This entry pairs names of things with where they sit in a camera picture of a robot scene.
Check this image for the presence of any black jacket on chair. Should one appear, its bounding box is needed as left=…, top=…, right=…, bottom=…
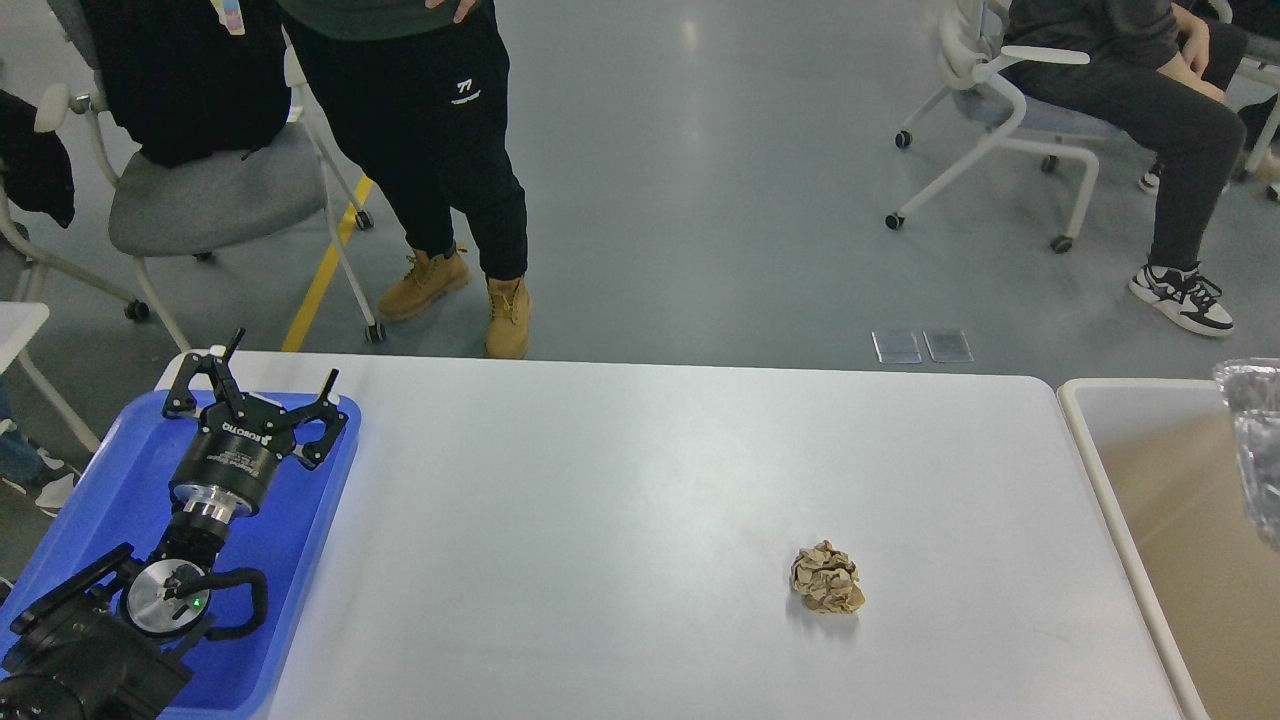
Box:
left=81, top=1, right=291, bottom=168

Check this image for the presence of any white office chair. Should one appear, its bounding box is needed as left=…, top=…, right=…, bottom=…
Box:
left=884, top=1, right=1120, bottom=254

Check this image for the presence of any aluminium foil tray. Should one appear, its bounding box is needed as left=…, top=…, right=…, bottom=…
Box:
left=1213, top=357, right=1279, bottom=551

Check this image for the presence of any standing person in black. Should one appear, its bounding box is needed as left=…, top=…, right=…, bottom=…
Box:
left=279, top=1, right=531, bottom=359

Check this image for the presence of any blue plastic tray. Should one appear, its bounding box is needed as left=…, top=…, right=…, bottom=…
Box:
left=0, top=388, right=364, bottom=717

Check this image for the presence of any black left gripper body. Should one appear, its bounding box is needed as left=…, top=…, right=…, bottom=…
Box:
left=166, top=395, right=303, bottom=519

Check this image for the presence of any seated person in dark clothes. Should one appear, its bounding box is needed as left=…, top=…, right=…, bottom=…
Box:
left=1004, top=1, right=1248, bottom=337

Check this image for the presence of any small white side table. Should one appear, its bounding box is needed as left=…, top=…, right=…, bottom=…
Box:
left=1, top=301, right=101, bottom=454

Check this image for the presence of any crumpled brown paper ball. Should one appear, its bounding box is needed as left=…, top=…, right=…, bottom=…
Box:
left=790, top=541, right=867, bottom=615

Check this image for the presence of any beige plastic bin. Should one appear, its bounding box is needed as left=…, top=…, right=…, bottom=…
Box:
left=1059, top=378, right=1279, bottom=719

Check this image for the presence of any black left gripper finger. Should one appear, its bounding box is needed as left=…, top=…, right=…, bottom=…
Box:
left=163, top=327, right=248, bottom=427
left=262, top=368, right=349, bottom=473

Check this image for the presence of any grey office chair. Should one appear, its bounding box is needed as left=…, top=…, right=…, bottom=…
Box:
left=33, top=1, right=387, bottom=352

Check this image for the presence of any black bag at left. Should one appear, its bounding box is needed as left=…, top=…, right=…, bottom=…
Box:
left=1, top=90, right=76, bottom=228

